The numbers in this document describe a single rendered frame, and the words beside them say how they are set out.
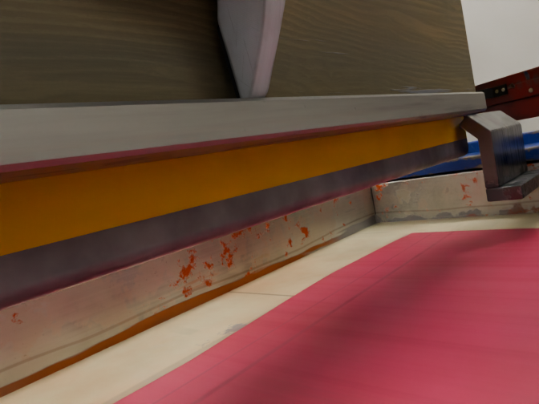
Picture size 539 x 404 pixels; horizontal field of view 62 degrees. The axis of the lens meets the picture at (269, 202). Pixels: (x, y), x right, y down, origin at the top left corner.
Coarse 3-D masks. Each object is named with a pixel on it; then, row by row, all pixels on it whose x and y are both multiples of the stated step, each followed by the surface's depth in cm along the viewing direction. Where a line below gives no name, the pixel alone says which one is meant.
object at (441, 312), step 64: (384, 256) 28; (448, 256) 25; (512, 256) 23; (256, 320) 21; (320, 320) 19; (384, 320) 18; (448, 320) 17; (512, 320) 16; (320, 384) 14; (384, 384) 13; (448, 384) 12; (512, 384) 12
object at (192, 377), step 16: (176, 368) 17; (192, 368) 17; (208, 368) 16; (160, 384) 16; (176, 384) 16; (192, 384) 15; (208, 384) 15; (224, 384) 15; (240, 384) 15; (256, 384) 15; (272, 384) 14; (288, 384) 14; (128, 400) 15; (144, 400) 15; (160, 400) 15; (176, 400) 14; (192, 400) 14; (208, 400) 14; (224, 400) 14; (240, 400) 14; (256, 400) 14; (272, 400) 13; (288, 400) 13; (304, 400) 13; (320, 400) 13; (336, 400) 13; (352, 400) 12
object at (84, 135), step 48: (336, 96) 14; (384, 96) 16; (432, 96) 19; (480, 96) 24; (0, 144) 7; (48, 144) 7; (96, 144) 8; (144, 144) 9; (192, 144) 10; (240, 144) 12
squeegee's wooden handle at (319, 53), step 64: (0, 0) 8; (64, 0) 9; (128, 0) 10; (192, 0) 12; (320, 0) 16; (384, 0) 20; (448, 0) 26; (0, 64) 8; (64, 64) 9; (128, 64) 10; (192, 64) 11; (320, 64) 16; (384, 64) 19; (448, 64) 25
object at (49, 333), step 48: (384, 192) 39; (432, 192) 36; (480, 192) 34; (240, 240) 27; (288, 240) 31; (336, 240) 35; (96, 288) 21; (144, 288) 22; (192, 288) 25; (0, 336) 18; (48, 336) 19; (96, 336) 20; (0, 384) 17
